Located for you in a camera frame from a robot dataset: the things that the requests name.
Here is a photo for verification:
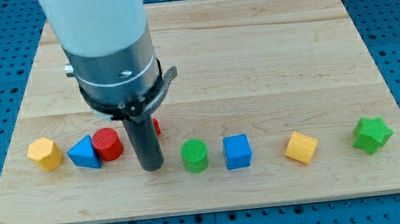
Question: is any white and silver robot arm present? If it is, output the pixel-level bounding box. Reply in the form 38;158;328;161
38;0;162;119

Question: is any light wooden board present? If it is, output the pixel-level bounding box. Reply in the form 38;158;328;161
0;0;400;224

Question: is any green cylinder block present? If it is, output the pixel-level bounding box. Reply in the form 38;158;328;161
180;138;209;173

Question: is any red block behind pusher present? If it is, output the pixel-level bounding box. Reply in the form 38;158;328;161
152;118;162;136

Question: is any blue cube block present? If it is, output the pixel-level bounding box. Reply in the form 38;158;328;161
223;134;253;170

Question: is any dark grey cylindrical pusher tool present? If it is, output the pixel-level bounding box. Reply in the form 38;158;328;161
123;118;164;172

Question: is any red cylinder block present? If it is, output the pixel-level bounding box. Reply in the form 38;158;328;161
92;127;124;162

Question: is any yellow pentagonal block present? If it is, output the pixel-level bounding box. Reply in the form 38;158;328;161
284;132;319;164

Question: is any blue triangular block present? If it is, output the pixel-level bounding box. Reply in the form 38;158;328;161
67;135;102;169

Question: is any yellow hexagonal block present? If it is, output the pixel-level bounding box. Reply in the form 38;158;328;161
27;138;63;171

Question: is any green star block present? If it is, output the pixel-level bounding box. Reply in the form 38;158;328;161
352;116;393;155

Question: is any black clamp ring with lever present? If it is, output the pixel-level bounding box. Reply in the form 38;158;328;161
75;56;183;131

